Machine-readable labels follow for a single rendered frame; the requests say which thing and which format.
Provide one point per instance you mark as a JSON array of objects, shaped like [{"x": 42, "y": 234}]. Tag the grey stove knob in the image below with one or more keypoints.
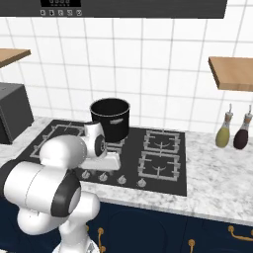
[
  {"x": 142, "y": 182},
  {"x": 122, "y": 180},
  {"x": 103, "y": 177},
  {"x": 86, "y": 174}
]

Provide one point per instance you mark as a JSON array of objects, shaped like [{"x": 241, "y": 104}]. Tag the dark vinegar bottle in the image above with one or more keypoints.
[{"x": 241, "y": 138}]

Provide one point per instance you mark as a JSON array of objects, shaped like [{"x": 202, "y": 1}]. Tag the wooden wall shelf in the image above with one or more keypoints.
[
  {"x": 10, "y": 56},
  {"x": 234, "y": 74}
]

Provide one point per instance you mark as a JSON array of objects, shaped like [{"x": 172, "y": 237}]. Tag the yellow oil bottle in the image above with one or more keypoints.
[{"x": 223, "y": 135}]

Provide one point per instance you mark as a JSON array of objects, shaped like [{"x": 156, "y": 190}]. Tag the navy drawer front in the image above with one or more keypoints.
[{"x": 220, "y": 238}]

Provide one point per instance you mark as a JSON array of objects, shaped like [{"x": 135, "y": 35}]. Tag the dark range hood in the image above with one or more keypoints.
[{"x": 148, "y": 8}]

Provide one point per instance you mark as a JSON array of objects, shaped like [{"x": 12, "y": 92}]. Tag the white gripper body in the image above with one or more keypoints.
[{"x": 104, "y": 162}]

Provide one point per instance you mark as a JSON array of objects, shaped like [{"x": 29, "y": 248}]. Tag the navy cupboard door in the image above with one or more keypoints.
[
  {"x": 6, "y": 227},
  {"x": 145, "y": 232}
]

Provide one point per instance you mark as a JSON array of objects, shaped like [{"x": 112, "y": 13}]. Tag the black stove hob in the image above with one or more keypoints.
[{"x": 131, "y": 158}]

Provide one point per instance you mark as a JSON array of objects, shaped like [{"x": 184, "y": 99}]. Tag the black box appliance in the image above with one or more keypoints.
[{"x": 13, "y": 110}]

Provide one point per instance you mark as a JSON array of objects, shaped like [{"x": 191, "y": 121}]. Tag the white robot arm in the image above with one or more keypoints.
[{"x": 36, "y": 189}]

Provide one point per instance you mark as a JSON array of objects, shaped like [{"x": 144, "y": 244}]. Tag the black cooking pot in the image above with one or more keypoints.
[{"x": 113, "y": 122}]

